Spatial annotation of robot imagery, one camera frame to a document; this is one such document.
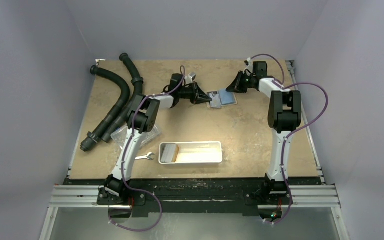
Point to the silver open-end wrench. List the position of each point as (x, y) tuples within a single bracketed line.
[(149, 156)]

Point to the light patterned credit card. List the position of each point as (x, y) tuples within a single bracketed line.
[(215, 102)]

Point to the white rectangular tray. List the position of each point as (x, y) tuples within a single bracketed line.
[(195, 152)]

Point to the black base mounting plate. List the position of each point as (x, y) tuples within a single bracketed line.
[(189, 196)]

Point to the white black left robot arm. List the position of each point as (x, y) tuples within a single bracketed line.
[(141, 119)]

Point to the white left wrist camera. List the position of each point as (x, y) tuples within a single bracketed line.
[(189, 79)]

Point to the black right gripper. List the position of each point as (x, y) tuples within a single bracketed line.
[(241, 81)]

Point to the clear plastic bag of screws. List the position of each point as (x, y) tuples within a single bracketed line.
[(120, 136)]

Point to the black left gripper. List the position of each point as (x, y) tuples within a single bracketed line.
[(198, 96)]

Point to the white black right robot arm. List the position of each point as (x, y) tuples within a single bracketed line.
[(284, 116)]

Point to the grey credit card stack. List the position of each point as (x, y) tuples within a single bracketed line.
[(170, 153)]

